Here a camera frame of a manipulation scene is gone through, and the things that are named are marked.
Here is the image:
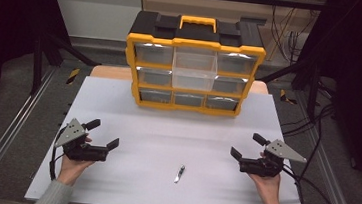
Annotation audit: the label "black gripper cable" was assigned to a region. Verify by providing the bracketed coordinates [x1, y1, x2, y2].
[48, 126, 69, 183]
[279, 165, 346, 204]

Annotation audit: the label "set of clear drawers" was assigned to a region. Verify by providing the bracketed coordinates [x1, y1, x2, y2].
[128, 41, 259, 113]

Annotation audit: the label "small metal screw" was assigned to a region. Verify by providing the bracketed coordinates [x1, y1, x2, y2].
[173, 164, 186, 185]

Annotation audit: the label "person's left hand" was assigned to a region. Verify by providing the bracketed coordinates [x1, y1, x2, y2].
[55, 133, 98, 189]

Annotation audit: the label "yellow black hazard tape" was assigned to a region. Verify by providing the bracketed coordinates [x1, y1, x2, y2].
[65, 67, 81, 86]
[278, 88, 300, 106]

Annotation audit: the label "black wall cables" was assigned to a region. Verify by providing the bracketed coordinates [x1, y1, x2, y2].
[266, 4, 312, 66]

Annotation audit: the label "bundle of black floor cables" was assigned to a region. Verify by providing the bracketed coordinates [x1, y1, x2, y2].
[279, 105, 333, 141]

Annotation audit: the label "person's right hand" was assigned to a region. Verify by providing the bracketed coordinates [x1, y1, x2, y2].
[246, 151, 286, 204]

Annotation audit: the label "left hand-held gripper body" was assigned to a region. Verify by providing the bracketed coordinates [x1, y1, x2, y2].
[53, 115, 113, 164]

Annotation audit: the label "black metal stand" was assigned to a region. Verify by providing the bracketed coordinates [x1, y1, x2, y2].
[254, 53, 325, 121]
[29, 29, 105, 102]

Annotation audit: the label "yellow and black organizer case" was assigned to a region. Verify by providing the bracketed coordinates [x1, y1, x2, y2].
[119, 9, 270, 121]

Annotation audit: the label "wooden board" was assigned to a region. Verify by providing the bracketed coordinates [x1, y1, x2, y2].
[90, 63, 270, 95]

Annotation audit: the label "black floor cable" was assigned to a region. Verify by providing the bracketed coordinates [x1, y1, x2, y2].
[298, 103, 335, 184]

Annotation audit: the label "clear plastic drawer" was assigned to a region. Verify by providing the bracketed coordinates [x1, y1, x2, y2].
[169, 45, 220, 93]

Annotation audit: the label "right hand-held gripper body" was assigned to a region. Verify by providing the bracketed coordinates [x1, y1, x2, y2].
[237, 135, 310, 182]

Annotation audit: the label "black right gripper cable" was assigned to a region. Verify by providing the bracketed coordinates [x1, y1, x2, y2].
[279, 165, 346, 204]

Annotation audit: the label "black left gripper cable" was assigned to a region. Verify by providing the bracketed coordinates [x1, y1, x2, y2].
[48, 126, 69, 183]

